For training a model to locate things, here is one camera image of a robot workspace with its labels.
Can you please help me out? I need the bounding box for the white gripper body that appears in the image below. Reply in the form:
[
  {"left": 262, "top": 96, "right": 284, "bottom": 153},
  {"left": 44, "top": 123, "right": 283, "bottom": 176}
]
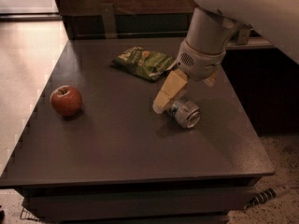
[{"left": 177, "top": 39, "right": 226, "bottom": 81}]

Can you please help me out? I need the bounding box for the wooden back panel with rail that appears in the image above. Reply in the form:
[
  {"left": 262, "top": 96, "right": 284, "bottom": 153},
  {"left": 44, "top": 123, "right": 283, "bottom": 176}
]
[{"left": 55, "top": 0, "right": 195, "bottom": 39}]

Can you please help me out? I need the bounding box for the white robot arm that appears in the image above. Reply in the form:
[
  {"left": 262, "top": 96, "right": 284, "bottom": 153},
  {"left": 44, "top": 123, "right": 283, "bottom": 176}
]
[{"left": 152, "top": 0, "right": 299, "bottom": 114}]

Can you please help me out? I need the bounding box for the red apple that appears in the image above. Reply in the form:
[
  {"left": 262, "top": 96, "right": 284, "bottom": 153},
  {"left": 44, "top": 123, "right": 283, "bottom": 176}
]
[{"left": 50, "top": 85, "right": 82, "bottom": 117}]

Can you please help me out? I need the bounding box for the right metal bracket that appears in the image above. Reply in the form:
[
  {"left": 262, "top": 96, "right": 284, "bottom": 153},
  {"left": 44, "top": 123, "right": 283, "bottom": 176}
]
[{"left": 236, "top": 24, "right": 251, "bottom": 45}]

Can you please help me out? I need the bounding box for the striped object on floor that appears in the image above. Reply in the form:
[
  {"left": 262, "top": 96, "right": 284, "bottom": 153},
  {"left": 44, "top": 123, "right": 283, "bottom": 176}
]
[{"left": 244, "top": 186, "right": 291, "bottom": 209}]

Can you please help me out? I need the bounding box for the dark table drawer cabinet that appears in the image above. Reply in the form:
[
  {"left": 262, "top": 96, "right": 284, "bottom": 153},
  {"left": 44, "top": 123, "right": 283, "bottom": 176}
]
[{"left": 22, "top": 180, "right": 255, "bottom": 224}]

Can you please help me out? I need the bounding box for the green chip bag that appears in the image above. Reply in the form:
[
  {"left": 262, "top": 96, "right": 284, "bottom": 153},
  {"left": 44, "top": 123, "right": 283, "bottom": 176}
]
[{"left": 113, "top": 47, "right": 176, "bottom": 82}]

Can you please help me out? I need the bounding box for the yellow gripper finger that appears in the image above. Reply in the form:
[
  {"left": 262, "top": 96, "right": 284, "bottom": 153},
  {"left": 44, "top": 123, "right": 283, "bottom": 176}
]
[
  {"left": 152, "top": 69, "right": 188, "bottom": 114},
  {"left": 204, "top": 71, "right": 217, "bottom": 87}
]

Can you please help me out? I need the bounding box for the metal bracket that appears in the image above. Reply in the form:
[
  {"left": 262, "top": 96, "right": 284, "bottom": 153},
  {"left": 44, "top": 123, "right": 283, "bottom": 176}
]
[
  {"left": 100, "top": 3, "right": 118, "bottom": 39},
  {"left": 236, "top": 24, "right": 251, "bottom": 45}
]

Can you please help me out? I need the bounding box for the silver 7up soda can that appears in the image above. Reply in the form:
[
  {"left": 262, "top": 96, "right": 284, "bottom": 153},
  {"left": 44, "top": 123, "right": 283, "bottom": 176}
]
[{"left": 166, "top": 96, "right": 200, "bottom": 129}]

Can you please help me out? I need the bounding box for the left metal bracket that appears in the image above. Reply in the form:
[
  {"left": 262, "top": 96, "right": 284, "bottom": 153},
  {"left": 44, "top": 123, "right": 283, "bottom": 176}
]
[{"left": 100, "top": 3, "right": 118, "bottom": 39}]

